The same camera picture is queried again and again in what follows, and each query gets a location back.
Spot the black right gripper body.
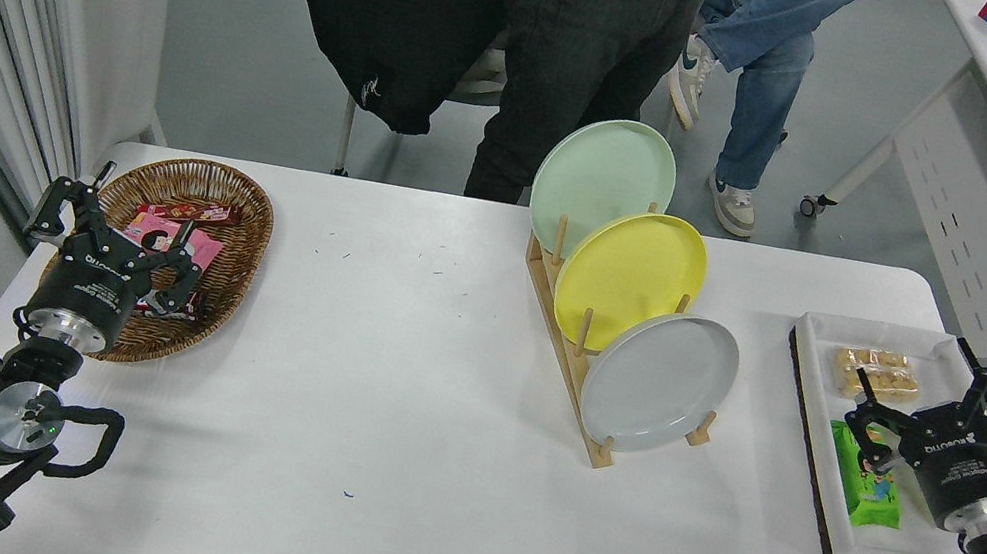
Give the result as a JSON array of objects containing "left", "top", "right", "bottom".
[{"left": 887, "top": 395, "right": 987, "bottom": 539}]

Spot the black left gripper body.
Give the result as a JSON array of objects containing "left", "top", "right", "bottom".
[{"left": 22, "top": 234, "right": 155, "bottom": 348}]

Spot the grey plate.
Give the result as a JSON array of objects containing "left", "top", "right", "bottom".
[{"left": 571, "top": 298, "right": 747, "bottom": 468}]

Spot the wooden plate rack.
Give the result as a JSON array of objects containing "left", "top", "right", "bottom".
[{"left": 491, "top": 182, "right": 752, "bottom": 489}]

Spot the yellow plate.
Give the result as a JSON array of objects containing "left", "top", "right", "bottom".
[{"left": 545, "top": 197, "right": 716, "bottom": 368}]

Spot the pale green plate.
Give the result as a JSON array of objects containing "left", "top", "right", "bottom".
[{"left": 520, "top": 106, "right": 686, "bottom": 277}]

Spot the pink snack packet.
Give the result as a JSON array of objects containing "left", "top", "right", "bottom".
[{"left": 117, "top": 208, "right": 227, "bottom": 290}]

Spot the dark red snack bar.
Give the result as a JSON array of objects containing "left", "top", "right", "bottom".
[{"left": 132, "top": 278, "right": 211, "bottom": 326}]

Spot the brown wicker basket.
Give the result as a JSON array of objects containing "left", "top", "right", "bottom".
[{"left": 27, "top": 134, "right": 284, "bottom": 388}]

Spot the clear peanut snack packet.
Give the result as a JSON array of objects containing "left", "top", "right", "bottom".
[{"left": 828, "top": 342, "right": 927, "bottom": 412}]

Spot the white tray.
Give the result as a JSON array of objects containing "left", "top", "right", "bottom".
[{"left": 755, "top": 306, "right": 987, "bottom": 554}]

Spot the green snack packet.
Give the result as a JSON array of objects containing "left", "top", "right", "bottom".
[{"left": 813, "top": 419, "right": 918, "bottom": 534}]

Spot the grey chair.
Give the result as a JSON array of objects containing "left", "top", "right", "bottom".
[{"left": 331, "top": 20, "right": 517, "bottom": 203}]

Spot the seated person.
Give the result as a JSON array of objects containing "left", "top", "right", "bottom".
[{"left": 644, "top": 0, "right": 889, "bottom": 255}]

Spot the standing person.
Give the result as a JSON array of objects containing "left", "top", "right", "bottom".
[{"left": 441, "top": 0, "right": 711, "bottom": 233}]

